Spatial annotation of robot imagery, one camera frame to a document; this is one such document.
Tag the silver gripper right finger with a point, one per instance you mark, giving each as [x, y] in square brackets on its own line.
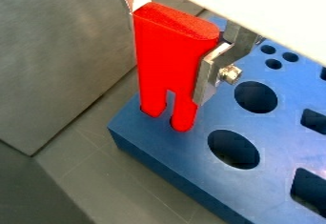
[217, 66]

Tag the red square-circle peg block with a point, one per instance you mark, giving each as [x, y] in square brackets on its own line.
[171, 41]

